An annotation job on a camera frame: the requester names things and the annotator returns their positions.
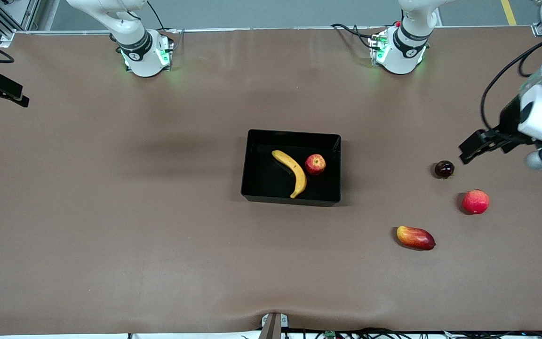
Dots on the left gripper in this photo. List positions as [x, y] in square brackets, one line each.
[509, 116]

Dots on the red yellow apple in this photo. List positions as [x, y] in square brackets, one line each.
[315, 165]

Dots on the yellow banana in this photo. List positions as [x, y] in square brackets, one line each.
[294, 172]

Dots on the black plastic box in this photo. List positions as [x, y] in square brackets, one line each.
[271, 188]

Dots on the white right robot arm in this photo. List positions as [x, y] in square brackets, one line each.
[139, 52]

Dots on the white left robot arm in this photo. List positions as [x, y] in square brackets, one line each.
[402, 52]

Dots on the dark purple plum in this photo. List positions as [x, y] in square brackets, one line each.
[444, 169]

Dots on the red yellow mango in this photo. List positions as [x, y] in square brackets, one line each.
[415, 238]

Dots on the brown table mat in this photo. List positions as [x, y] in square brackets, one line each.
[271, 259]

